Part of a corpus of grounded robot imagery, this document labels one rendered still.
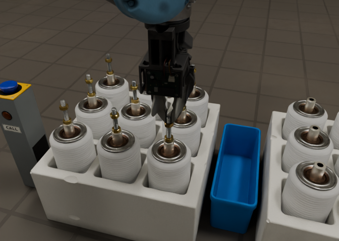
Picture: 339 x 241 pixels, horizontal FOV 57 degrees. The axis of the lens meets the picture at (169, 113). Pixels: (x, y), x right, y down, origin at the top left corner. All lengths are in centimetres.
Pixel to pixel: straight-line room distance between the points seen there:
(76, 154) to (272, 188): 44
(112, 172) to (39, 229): 29
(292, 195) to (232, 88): 79
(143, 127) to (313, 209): 41
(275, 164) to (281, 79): 79
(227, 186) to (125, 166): 36
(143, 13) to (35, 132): 65
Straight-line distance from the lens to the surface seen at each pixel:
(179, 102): 57
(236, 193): 93
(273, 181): 74
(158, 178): 67
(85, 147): 73
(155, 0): 27
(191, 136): 74
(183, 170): 66
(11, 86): 82
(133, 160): 69
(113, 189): 70
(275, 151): 82
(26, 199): 99
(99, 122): 81
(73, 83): 146
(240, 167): 100
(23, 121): 84
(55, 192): 80
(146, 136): 78
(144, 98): 84
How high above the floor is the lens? 70
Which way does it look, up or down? 36 degrees down
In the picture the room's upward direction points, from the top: straight up
